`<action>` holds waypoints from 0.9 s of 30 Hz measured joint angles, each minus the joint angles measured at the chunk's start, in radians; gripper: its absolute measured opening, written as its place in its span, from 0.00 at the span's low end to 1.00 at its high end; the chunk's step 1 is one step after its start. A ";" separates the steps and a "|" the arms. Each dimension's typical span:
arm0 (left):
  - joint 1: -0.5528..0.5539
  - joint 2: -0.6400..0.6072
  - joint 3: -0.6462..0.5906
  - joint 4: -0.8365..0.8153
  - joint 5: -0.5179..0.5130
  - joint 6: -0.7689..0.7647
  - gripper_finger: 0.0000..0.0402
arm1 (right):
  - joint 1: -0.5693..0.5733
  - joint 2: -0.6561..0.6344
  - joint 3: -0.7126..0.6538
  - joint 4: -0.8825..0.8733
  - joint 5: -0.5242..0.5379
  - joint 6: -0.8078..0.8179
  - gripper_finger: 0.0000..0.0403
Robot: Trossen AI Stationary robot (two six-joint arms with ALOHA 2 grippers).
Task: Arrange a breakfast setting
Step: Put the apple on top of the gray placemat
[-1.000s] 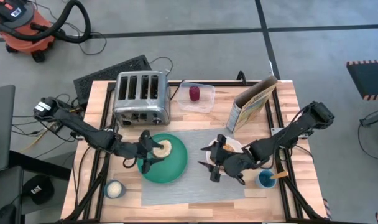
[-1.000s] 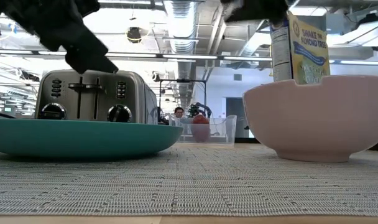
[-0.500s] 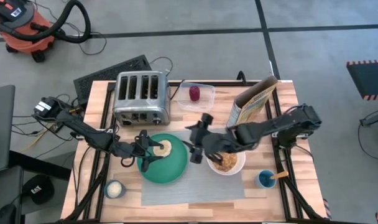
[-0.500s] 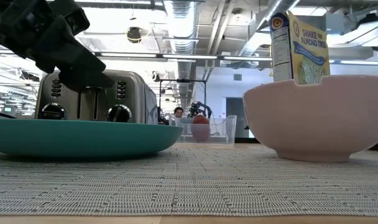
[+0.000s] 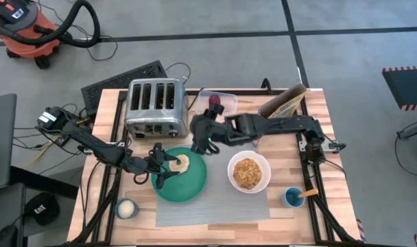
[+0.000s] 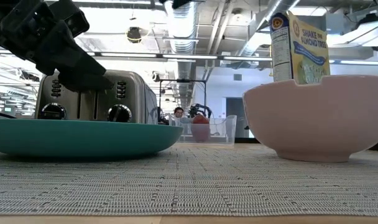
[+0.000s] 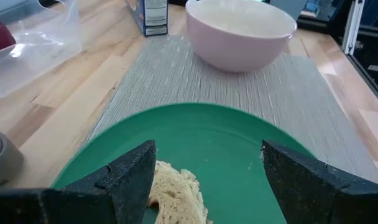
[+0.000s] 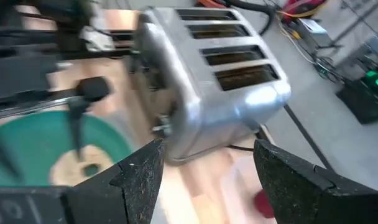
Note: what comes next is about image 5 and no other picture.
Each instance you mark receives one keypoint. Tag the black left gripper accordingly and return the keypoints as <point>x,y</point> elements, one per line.
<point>143,165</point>

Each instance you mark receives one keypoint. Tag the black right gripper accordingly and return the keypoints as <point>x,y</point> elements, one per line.
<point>206,130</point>

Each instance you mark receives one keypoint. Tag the bagel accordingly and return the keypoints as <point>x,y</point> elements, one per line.
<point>183,167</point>

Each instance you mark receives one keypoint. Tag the honey bunches cereal box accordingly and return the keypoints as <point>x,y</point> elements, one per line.
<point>284,99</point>

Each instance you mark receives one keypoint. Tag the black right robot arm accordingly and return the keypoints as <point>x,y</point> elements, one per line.
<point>263,125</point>

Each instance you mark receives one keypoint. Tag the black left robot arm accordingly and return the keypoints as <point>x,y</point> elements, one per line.
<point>92,144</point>

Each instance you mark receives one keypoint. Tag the dark red round food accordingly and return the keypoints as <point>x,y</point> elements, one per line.
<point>214,100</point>

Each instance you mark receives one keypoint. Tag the teal plate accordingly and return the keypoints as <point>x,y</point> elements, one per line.
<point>184,187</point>

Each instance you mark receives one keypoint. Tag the clear plastic container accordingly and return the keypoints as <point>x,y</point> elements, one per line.
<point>229,99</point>

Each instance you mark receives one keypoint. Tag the stainless steel four-slot toaster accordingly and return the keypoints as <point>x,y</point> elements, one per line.
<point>157,113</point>

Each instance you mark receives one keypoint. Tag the cereal flakes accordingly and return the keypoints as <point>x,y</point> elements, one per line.
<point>247,174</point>

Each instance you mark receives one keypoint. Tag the white bowl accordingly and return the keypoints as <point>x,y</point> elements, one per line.
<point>265,164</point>

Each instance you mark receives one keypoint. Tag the grey woven placemat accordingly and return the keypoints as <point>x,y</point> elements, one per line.
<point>215,207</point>

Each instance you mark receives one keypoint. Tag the black clamp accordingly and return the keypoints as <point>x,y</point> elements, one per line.
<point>266,85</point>

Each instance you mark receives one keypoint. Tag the black perforated rubber mat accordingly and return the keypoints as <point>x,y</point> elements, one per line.
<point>119,82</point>

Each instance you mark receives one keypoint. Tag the black cap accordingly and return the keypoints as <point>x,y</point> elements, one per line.
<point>42,209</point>

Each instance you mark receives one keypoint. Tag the orange shop vacuum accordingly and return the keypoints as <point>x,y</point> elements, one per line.
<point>93,27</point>
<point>26,43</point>

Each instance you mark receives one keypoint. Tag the dark grey laptop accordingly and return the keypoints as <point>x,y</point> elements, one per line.
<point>2,140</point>

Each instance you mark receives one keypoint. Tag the black computer mouse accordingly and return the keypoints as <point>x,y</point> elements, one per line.
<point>7,236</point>

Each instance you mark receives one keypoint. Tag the black mat hazard striped edge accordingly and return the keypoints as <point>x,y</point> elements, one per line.
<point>405,85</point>

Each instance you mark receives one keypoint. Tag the grey chair base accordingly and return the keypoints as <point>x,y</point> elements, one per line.
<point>414,132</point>

